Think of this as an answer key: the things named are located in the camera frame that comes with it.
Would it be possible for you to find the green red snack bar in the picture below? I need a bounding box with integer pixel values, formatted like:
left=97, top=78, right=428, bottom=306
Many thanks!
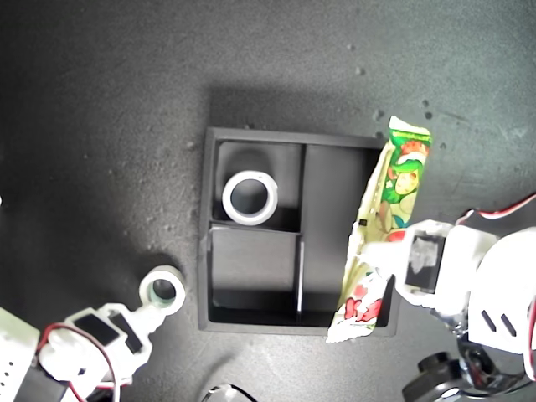
left=325, top=116, right=432, bottom=344

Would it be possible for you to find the plain white tape roll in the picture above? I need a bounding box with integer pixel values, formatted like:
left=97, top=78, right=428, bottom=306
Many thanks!
left=221, top=170, right=280, bottom=227

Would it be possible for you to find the white tape roll green core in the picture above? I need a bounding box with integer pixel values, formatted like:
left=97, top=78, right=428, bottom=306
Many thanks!
left=138, top=267, right=187, bottom=316

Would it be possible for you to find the black tray with wells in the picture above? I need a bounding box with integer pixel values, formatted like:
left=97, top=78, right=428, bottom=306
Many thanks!
left=197, top=126, right=399, bottom=338

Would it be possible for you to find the red arm wire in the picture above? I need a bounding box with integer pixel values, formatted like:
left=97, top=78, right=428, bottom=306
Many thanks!
left=458, top=193, right=536, bottom=225
left=38, top=324, right=119, bottom=402

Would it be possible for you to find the black camera cable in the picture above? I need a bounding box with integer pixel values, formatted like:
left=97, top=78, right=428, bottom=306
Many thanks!
left=201, top=383, right=257, bottom=402

